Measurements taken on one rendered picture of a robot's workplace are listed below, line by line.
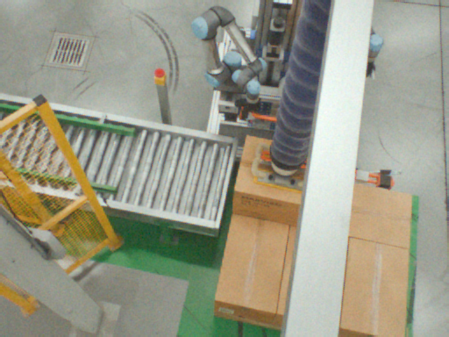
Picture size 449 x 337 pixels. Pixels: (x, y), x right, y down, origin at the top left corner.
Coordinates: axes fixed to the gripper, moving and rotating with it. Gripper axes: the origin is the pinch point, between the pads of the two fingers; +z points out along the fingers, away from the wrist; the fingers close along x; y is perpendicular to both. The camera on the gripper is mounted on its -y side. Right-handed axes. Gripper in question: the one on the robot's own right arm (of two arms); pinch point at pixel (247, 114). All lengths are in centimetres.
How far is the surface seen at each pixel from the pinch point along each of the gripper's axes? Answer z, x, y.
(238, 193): 17, -48, 5
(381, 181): -1, -29, 87
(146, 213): 48, -63, -55
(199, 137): 49, 2, -33
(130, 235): 107, -64, -74
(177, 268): 108, -80, -32
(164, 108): 46, 18, -64
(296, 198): 14, -45, 41
